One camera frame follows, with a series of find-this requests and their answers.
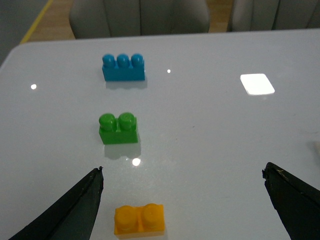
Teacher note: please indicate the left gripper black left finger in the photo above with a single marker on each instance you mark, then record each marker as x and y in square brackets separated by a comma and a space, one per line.
[72, 216]

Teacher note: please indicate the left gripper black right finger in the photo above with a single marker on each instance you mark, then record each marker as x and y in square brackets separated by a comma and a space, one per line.
[296, 202]

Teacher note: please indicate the yellow two-stud toy block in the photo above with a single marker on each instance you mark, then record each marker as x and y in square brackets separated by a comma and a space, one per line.
[139, 221]

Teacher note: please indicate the green two-stud toy block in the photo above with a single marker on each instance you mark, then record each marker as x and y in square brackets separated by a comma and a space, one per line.
[121, 130]

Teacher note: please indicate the blue three-stud toy block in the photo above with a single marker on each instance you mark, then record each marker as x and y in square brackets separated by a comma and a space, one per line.
[123, 68]

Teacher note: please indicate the right beige armchair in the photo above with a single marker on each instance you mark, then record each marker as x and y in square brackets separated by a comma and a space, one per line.
[268, 15]

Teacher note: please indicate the beige armchair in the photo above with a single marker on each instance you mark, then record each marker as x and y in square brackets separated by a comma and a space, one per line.
[268, 15]
[91, 19]

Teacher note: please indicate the left beige armchair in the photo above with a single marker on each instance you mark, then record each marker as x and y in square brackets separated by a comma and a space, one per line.
[91, 19]

